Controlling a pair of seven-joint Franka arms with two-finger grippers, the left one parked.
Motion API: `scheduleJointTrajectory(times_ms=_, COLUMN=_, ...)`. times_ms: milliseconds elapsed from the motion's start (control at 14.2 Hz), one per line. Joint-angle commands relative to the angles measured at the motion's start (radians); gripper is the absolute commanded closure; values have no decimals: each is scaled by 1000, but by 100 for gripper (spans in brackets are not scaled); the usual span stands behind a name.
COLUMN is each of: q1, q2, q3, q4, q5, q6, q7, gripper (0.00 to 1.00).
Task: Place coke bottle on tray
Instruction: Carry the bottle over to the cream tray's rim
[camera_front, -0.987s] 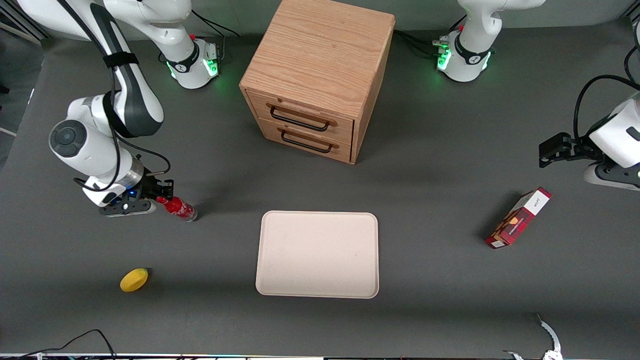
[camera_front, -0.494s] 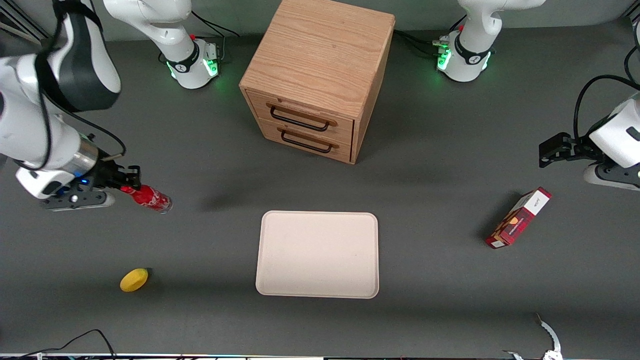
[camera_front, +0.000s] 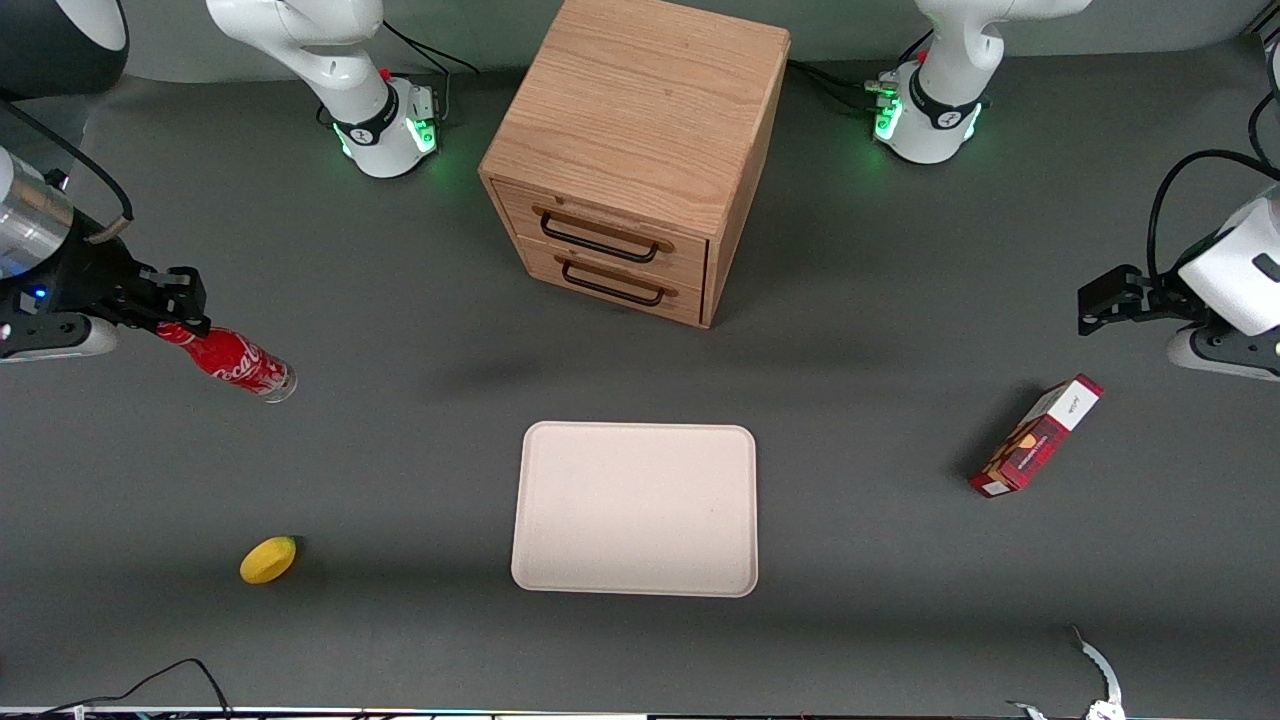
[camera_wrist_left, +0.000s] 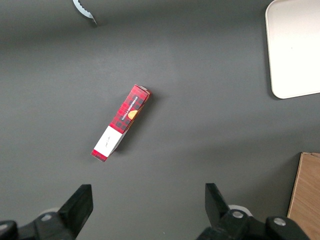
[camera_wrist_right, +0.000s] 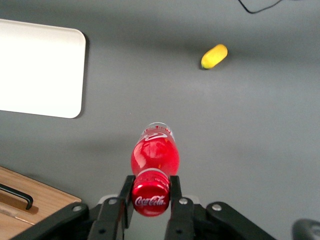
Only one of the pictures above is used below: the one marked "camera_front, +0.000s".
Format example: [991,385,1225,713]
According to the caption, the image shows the cream rectangular tray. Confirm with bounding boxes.
[510,421,759,599]

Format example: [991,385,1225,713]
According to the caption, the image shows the wooden drawer front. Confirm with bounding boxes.
[492,180,710,293]
[514,238,708,328]

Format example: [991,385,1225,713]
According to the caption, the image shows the wooden two-drawer cabinet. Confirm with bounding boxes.
[478,0,792,330]

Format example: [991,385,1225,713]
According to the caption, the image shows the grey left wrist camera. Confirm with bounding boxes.
[1167,322,1280,382]

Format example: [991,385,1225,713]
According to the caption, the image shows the black cable with beige tape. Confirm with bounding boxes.
[0,95,135,246]

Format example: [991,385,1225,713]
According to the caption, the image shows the black right arm base cable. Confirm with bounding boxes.
[380,18,481,126]

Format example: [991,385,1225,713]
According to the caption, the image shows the thin black cable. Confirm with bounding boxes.
[35,657,235,720]

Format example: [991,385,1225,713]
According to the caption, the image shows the black metal drawer handle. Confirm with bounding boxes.
[553,254,680,308]
[532,203,677,266]

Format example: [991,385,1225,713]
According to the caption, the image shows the black left arm base cables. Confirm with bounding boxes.
[786,58,901,117]

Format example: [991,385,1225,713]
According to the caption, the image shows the yellow lemon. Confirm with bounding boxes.
[239,536,299,586]

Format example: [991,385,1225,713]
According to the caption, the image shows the red plaid shortbread box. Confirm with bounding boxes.
[968,374,1106,500]

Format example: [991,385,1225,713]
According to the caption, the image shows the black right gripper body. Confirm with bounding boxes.
[0,235,141,333]

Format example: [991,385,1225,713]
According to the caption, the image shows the white serrated strip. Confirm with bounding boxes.
[1068,625,1127,720]

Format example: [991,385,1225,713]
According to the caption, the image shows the red coke bottle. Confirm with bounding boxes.
[155,322,298,404]

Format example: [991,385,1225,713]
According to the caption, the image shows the black curved cable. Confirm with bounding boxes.
[1247,40,1280,171]

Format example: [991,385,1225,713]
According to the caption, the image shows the black looped wrist cable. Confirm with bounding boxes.
[1147,149,1280,291]

